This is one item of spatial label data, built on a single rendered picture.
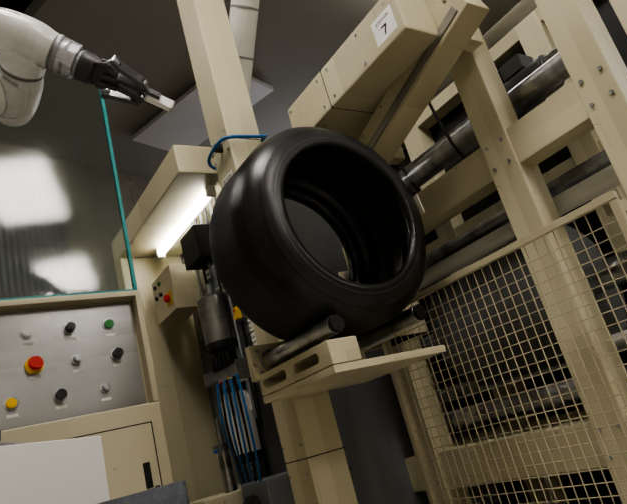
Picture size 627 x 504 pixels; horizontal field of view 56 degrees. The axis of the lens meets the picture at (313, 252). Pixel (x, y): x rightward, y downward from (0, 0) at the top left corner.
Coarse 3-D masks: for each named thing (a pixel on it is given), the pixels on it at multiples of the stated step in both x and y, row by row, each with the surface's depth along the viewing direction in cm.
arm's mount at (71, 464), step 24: (0, 456) 82; (24, 456) 84; (48, 456) 87; (72, 456) 90; (96, 456) 93; (0, 480) 81; (24, 480) 83; (48, 480) 86; (72, 480) 88; (96, 480) 91
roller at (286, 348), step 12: (324, 324) 140; (336, 324) 138; (300, 336) 148; (312, 336) 144; (324, 336) 141; (276, 348) 159; (288, 348) 153; (300, 348) 150; (264, 360) 164; (276, 360) 159
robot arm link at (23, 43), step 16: (0, 16) 131; (16, 16) 133; (0, 32) 131; (16, 32) 132; (32, 32) 133; (48, 32) 135; (0, 48) 134; (16, 48) 133; (32, 48) 133; (48, 48) 134; (0, 64) 138; (16, 64) 136; (32, 64) 136; (32, 80) 140
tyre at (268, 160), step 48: (288, 144) 153; (336, 144) 162; (240, 192) 146; (288, 192) 185; (336, 192) 191; (384, 192) 181; (240, 240) 144; (288, 240) 140; (384, 240) 186; (240, 288) 150; (288, 288) 140; (336, 288) 142; (384, 288) 150; (288, 336) 155; (336, 336) 154
